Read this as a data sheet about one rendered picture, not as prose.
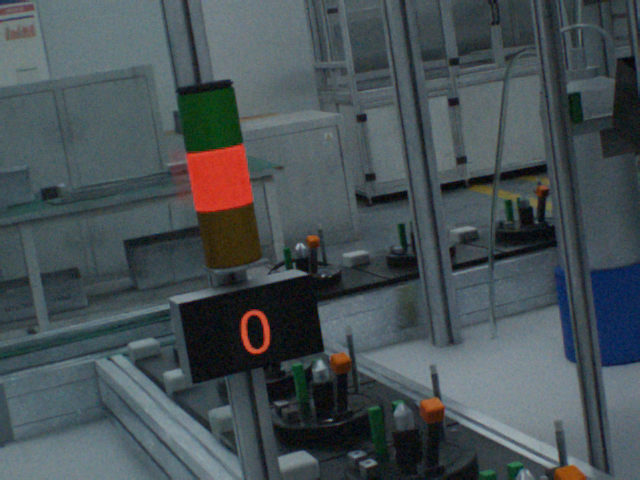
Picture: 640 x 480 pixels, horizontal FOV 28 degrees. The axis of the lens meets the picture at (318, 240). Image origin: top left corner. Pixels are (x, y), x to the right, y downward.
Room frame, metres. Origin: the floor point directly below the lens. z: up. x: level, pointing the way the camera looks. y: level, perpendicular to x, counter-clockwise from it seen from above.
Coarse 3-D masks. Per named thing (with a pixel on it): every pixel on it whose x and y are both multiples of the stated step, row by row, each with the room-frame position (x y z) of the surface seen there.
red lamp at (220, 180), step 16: (192, 160) 1.07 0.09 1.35; (208, 160) 1.06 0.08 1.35; (224, 160) 1.07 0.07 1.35; (240, 160) 1.08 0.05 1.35; (192, 176) 1.08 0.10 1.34; (208, 176) 1.07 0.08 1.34; (224, 176) 1.07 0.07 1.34; (240, 176) 1.07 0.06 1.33; (208, 192) 1.07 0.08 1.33; (224, 192) 1.06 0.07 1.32; (240, 192) 1.07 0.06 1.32; (208, 208) 1.07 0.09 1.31; (224, 208) 1.07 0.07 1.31
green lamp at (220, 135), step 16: (192, 96) 1.07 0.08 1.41; (208, 96) 1.06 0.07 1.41; (224, 96) 1.07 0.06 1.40; (192, 112) 1.07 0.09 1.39; (208, 112) 1.06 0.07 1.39; (224, 112) 1.07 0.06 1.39; (192, 128) 1.07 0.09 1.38; (208, 128) 1.06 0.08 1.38; (224, 128) 1.07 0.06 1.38; (240, 128) 1.08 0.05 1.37; (192, 144) 1.07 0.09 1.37; (208, 144) 1.06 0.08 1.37; (224, 144) 1.07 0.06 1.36; (240, 144) 1.08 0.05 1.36
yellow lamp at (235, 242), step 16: (240, 208) 1.07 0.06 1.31; (208, 224) 1.07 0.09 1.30; (224, 224) 1.06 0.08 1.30; (240, 224) 1.07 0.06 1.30; (256, 224) 1.09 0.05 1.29; (208, 240) 1.07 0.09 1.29; (224, 240) 1.06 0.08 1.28; (240, 240) 1.07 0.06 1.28; (256, 240) 1.08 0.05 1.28; (208, 256) 1.07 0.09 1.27; (224, 256) 1.07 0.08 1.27; (240, 256) 1.07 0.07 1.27; (256, 256) 1.08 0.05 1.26
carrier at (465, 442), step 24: (432, 384) 1.33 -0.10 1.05; (408, 408) 1.28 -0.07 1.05; (384, 432) 1.31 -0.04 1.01; (408, 432) 1.27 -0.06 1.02; (456, 432) 1.40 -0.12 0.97; (288, 456) 1.35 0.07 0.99; (360, 456) 1.27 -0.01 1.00; (384, 456) 1.30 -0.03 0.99; (408, 456) 1.27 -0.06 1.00; (456, 456) 1.27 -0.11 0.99; (480, 456) 1.31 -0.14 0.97; (504, 456) 1.30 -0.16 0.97
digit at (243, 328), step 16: (224, 304) 1.06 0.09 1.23; (240, 304) 1.06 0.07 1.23; (256, 304) 1.07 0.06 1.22; (272, 304) 1.07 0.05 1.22; (240, 320) 1.06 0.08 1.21; (256, 320) 1.07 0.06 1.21; (272, 320) 1.07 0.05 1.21; (240, 336) 1.06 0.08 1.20; (256, 336) 1.06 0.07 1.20; (272, 336) 1.07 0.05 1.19; (240, 352) 1.06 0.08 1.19; (256, 352) 1.06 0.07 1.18; (272, 352) 1.07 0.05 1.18
